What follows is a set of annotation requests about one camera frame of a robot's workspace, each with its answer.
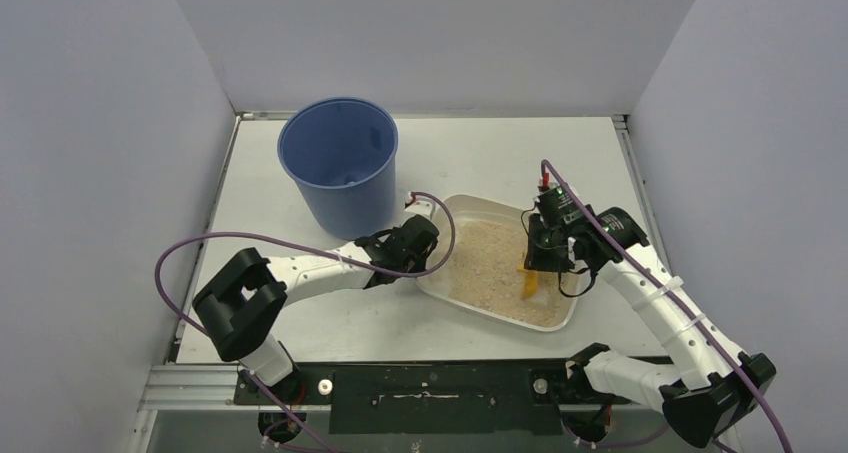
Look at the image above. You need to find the orange litter scoop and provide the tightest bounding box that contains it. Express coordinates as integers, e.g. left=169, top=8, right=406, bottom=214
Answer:
left=520, top=269, right=539, bottom=300

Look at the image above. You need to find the white litter tray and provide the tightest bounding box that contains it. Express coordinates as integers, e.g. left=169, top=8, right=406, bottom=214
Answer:
left=416, top=195, right=585, bottom=333

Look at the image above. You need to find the blue plastic bucket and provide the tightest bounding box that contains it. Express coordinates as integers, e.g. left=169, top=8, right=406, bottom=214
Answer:
left=277, top=97, right=399, bottom=240

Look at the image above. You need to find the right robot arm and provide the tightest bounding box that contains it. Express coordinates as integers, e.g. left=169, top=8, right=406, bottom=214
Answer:
left=524, top=183, right=777, bottom=448

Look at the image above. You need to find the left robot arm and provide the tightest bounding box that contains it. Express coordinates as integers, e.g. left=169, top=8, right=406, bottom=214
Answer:
left=192, top=215, right=439, bottom=387

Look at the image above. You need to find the tan cat litter pile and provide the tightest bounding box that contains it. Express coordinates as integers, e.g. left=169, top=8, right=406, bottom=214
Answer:
left=446, top=220, right=575, bottom=329

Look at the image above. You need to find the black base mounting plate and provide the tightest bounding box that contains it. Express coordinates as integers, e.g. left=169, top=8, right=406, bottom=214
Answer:
left=271, top=358, right=626, bottom=435

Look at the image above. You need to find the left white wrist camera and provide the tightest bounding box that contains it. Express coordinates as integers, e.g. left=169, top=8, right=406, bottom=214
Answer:
left=403, top=197, right=435, bottom=220

